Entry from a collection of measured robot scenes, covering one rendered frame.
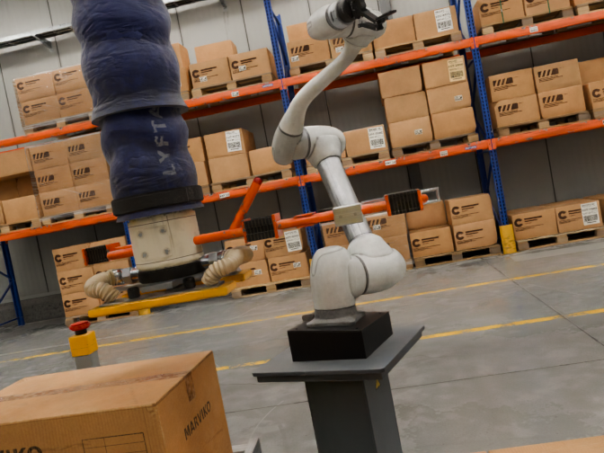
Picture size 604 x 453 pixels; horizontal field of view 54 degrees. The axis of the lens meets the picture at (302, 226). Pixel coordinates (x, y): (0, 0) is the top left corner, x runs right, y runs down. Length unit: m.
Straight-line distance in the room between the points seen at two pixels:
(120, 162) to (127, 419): 0.58
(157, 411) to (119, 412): 0.09
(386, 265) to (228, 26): 8.53
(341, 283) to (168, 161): 0.91
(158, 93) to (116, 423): 0.76
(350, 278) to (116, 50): 1.14
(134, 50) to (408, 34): 7.48
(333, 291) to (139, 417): 0.95
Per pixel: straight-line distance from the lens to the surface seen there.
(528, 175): 10.16
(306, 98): 2.30
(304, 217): 1.43
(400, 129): 8.60
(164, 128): 1.46
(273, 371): 2.11
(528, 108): 8.88
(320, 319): 2.16
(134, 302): 1.44
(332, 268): 2.11
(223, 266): 1.39
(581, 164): 10.38
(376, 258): 2.23
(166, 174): 1.44
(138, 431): 1.42
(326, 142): 2.46
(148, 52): 1.49
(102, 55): 1.50
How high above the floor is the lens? 1.33
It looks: 3 degrees down
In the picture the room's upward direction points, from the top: 11 degrees counter-clockwise
